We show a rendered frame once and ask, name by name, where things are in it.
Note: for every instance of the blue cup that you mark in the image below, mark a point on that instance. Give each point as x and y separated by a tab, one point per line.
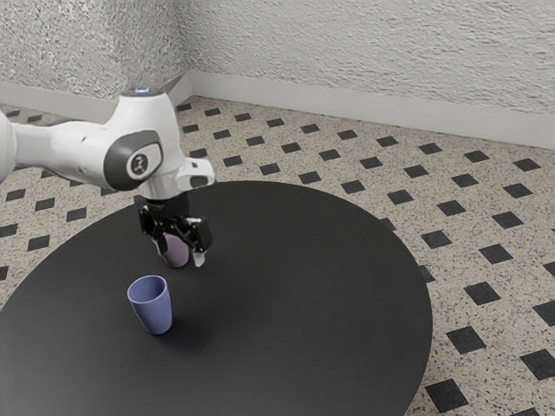
150	305

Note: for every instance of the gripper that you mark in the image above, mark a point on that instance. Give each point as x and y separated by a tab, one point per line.
164	213

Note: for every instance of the pink cup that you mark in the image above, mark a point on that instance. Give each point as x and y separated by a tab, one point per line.
178	253

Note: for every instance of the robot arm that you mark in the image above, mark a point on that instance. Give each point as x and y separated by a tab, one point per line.
86	143

